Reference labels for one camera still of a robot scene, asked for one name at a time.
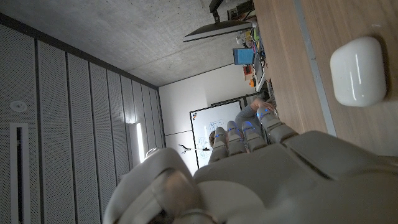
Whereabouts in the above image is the ceiling light strip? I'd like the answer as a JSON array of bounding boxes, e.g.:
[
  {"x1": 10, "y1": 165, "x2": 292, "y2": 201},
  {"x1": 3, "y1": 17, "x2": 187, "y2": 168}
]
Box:
[{"x1": 136, "y1": 123, "x2": 146, "y2": 163}]

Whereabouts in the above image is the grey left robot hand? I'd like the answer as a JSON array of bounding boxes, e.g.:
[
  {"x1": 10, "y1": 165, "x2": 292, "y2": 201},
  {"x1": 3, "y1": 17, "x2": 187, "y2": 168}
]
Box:
[{"x1": 102, "y1": 106, "x2": 398, "y2": 224}]

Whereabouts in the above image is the black monitor stand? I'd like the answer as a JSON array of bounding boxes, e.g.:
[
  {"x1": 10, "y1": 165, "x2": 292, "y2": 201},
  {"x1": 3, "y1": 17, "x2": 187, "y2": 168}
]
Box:
[{"x1": 208, "y1": 0, "x2": 224, "y2": 23}]

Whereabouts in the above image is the white airpods case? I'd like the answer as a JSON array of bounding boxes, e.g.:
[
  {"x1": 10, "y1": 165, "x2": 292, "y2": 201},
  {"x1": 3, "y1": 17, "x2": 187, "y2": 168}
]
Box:
[{"x1": 329, "y1": 36, "x2": 388, "y2": 108}]

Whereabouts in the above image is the black computer monitor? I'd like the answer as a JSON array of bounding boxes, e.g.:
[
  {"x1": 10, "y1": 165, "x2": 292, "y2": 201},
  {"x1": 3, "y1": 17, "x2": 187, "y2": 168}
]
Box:
[{"x1": 182, "y1": 20, "x2": 253, "y2": 43}]

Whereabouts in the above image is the blue box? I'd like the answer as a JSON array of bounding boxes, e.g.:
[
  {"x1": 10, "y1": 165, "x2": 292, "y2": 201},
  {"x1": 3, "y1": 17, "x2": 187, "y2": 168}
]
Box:
[{"x1": 232, "y1": 47, "x2": 256, "y2": 65}]

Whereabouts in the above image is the round smoke detector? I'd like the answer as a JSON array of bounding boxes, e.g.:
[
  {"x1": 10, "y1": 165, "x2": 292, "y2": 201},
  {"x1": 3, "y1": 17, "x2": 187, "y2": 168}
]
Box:
[{"x1": 9, "y1": 100, "x2": 28, "y2": 113}]

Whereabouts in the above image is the ceiling vent slot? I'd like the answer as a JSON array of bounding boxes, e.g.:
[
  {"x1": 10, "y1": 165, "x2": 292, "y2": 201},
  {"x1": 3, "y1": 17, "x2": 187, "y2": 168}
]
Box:
[{"x1": 9, "y1": 122, "x2": 31, "y2": 224}]

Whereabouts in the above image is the person in grey t-shirt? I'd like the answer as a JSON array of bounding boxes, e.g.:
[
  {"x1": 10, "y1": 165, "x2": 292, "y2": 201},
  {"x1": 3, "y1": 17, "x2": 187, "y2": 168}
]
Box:
[{"x1": 208, "y1": 98, "x2": 276, "y2": 149}]

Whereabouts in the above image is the black keyboard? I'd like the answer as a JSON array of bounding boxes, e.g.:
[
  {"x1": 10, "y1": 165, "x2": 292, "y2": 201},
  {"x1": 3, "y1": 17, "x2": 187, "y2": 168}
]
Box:
[{"x1": 266, "y1": 80, "x2": 278, "y2": 118}]

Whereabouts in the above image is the whiteboard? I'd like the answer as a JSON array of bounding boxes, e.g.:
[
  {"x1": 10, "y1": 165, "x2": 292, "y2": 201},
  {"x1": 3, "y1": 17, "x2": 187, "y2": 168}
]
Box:
[{"x1": 189, "y1": 100, "x2": 243, "y2": 169}]

